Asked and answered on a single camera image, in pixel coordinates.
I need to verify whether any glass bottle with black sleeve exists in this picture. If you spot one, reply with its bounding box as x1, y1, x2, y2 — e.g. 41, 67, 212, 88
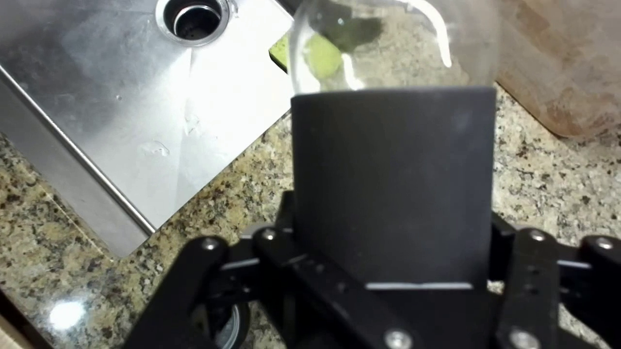
288, 0, 501, 286

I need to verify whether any stainless steel sink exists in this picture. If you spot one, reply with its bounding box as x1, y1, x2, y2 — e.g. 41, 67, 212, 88
0, 0, 297, 261

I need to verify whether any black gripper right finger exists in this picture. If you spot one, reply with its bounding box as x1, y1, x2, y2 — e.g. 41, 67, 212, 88
490, 211, 621, 349

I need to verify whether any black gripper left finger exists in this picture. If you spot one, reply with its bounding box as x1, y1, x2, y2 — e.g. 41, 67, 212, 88
121, 189, 307, 349

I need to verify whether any wooden cutting board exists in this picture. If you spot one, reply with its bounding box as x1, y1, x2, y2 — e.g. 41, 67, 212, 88
493, 0, 621, 145

